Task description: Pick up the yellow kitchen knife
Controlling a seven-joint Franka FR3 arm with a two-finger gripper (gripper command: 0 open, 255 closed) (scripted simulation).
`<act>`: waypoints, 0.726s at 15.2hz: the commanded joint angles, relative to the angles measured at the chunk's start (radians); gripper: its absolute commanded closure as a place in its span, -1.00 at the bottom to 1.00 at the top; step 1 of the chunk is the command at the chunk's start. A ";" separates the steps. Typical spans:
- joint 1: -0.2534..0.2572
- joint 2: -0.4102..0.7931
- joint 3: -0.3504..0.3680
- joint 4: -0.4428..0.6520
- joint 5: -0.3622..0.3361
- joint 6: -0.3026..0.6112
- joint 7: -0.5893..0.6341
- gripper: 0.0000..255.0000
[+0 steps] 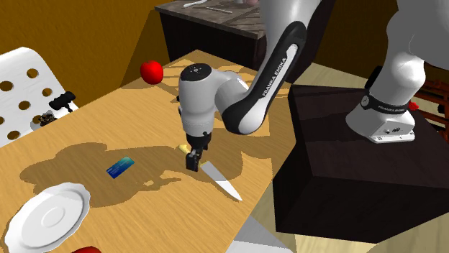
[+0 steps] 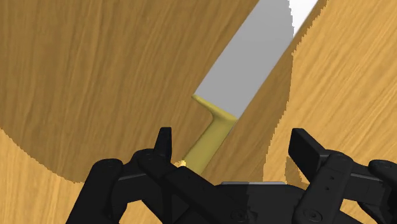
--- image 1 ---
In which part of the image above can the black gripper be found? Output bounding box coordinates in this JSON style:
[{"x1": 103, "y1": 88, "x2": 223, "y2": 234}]
[{"x1": 185, "y1": 132, "x2": 214, "y2": 173}]

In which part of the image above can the yellow-handled kitchen knife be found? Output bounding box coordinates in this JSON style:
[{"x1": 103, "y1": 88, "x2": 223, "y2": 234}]
[{"x1": 178, "y1": 144, "x2": 244, "y2": 203}]

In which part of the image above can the wooden table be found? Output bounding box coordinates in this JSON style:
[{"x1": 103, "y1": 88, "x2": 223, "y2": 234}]
[{"x1": 0, "y1": 49, "x2": 300, "y2": 253}]

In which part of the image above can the blue card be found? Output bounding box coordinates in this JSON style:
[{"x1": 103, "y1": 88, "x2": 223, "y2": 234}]
[{"x1": 106, "y1": 155, "x2": 136, "y2": 180}]

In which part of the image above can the red apple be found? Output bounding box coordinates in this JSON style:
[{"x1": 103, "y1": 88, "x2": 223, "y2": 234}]
[{"x1": 140, "y1": 60, "x2": 165, "y2": 86}]

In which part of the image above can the dark cabinet with stone top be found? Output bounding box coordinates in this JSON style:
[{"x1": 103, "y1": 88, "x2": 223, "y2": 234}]
[{"x1": 154, "y1": 0, "x2": 268, "y2": 71}]

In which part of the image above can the red round fruit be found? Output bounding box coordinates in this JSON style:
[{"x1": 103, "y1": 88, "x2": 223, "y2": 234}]
[{"x1": 71, "y1": 245, "x2": 103, "y2": 253}]

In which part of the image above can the black small object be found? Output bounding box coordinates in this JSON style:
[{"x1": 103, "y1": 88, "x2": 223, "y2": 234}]
[{"x1": 48, "y1": 91, "x2": 76, "y2": 114}]

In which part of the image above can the dark brown small object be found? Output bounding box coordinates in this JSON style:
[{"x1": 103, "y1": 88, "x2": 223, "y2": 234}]
[{"x1": 37, "y1": 111, "x2": 58, "y2": 128}]

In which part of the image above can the white scalloped plate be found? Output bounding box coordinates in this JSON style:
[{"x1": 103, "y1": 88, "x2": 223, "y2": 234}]
[{"x1": 4, "y1": 181, "x2": 91, "y2": 253}]

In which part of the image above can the dark robot stand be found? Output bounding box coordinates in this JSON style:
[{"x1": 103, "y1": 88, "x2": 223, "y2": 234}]
[{"x1": 272, "y1": 83, "x2": 449, "y2": 244}]

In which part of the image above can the white perforated chair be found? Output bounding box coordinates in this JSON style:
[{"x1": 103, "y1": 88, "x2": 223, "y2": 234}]
[{"x1": 0, "y1": 46, "x2": 80, "y2": 148}]

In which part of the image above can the red-brown wooden chair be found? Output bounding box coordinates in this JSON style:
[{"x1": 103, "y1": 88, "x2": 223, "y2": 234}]
[{"x1": 413, "y1": 78, "x2": 449, "y2": 132}]

